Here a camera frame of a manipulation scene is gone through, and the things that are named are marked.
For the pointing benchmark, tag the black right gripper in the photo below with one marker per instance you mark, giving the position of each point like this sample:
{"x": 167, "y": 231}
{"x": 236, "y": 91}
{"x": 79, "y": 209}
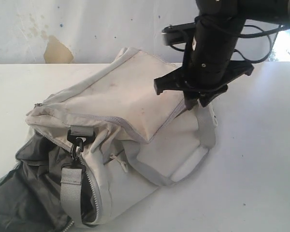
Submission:
{"x": 207, "y": 66}

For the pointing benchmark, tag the white canvas backpack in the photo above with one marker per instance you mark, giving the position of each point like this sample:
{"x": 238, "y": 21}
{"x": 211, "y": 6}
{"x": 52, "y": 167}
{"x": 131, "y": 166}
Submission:
{"x": 97, "y": 148}

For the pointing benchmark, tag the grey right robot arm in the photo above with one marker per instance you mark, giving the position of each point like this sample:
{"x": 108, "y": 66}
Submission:
{"x": 263, "y": 18}

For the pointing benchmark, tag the white backdrop curtain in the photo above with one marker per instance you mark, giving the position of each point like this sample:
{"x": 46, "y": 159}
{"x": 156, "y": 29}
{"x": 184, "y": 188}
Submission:
{"x": 87, "y": 31}

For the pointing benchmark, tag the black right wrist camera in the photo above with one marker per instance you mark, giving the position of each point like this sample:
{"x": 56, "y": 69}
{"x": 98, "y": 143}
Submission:
{"x": 178, "y": 34}

